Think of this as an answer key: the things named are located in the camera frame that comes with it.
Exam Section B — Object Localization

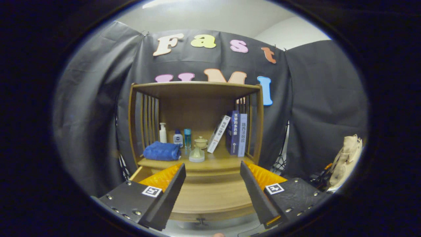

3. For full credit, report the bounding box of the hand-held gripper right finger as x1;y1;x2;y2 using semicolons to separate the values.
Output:
240;161;331;230

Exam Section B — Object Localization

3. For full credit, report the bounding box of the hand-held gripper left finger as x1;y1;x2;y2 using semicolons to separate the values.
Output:
90;163;186;231

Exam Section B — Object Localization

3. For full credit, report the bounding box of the wooden drawer with black knob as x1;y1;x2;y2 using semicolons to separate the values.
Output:
129;166;260;227

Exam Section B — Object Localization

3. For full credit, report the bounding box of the green soap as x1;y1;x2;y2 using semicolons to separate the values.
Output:
189;146;205;163

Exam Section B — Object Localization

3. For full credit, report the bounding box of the wooden countertop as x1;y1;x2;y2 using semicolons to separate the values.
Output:
137;146;260;171

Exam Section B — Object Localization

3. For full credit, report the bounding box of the wooden cabinet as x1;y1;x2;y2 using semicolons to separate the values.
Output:
128;81;264;178

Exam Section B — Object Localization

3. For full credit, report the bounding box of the black tripod stand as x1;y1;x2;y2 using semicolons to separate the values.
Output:
271;122;290;173
116;155;130;181

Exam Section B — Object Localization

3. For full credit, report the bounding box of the folded blue towel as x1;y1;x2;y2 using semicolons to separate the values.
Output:
143;141;182;161

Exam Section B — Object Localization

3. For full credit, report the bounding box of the small white bottle blue cap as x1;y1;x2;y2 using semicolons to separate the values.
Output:
173;129;184;148

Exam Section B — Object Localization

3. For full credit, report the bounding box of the pale blue book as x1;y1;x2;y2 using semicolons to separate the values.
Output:
238;114;248;157

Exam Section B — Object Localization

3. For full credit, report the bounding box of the dark blue book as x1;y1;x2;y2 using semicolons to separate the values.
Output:
226;110;239;156

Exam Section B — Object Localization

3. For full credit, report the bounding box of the white book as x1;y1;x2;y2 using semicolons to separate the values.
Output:
207;115;231;153

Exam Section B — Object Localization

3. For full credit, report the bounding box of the beige bag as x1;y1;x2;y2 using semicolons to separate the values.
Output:
328;134;363;191

